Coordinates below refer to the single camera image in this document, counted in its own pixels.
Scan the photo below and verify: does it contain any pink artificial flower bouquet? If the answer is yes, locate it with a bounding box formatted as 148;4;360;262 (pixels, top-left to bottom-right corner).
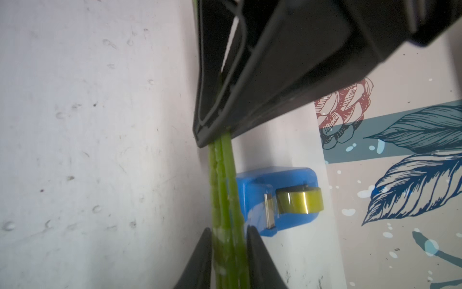
208;132;250;289

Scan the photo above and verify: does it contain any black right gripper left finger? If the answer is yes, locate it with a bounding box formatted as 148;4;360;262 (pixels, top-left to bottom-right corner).
174;228;212;289

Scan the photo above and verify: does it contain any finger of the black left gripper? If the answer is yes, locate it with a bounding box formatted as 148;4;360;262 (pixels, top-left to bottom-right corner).
192;1;462;148

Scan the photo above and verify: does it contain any yellow-green tape roll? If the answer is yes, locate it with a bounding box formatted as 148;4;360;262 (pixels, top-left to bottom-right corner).
276;185;324;214

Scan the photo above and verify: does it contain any blue tape dispenser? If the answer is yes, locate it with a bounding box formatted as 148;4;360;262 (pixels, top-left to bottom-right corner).
237;167;324;237

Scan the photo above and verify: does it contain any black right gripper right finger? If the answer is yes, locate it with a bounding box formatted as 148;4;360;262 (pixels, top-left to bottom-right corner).
247;226;287;289

